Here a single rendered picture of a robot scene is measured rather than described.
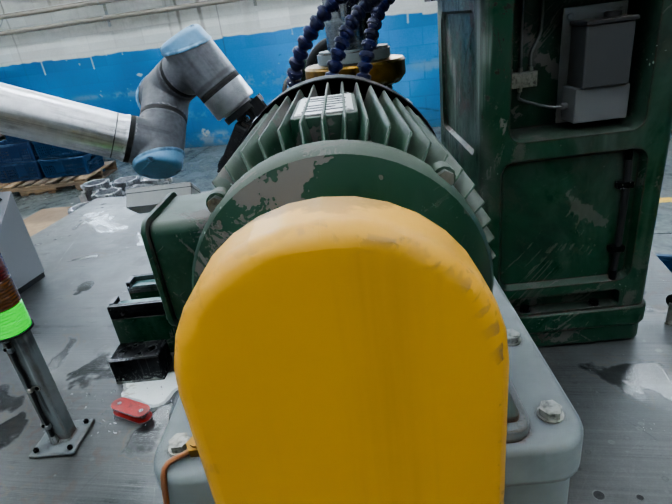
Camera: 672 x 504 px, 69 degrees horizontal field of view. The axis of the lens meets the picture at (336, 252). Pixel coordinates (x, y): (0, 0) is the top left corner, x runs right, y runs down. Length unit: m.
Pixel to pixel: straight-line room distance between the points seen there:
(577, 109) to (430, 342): 0.72
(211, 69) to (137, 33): 6.50
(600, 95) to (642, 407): 0.49
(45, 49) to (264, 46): 3.09
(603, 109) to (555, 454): 0.64
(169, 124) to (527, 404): 0.83
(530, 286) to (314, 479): 0.76
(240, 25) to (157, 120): 5.90
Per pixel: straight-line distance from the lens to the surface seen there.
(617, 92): 0.89
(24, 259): 1.67
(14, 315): 0.89
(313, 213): 0.17
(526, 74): 0.89
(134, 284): 1.22
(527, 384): 0.38
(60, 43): 8.11
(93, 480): 0.94
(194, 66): 1.00
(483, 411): 0.20
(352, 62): 0.88
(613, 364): 1.02
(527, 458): 0.35
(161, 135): 1.00
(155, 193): 1.33
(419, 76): 6.55
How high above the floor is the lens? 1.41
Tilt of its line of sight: 25 degrees down
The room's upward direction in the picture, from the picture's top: 8 degrees counter-clockwise
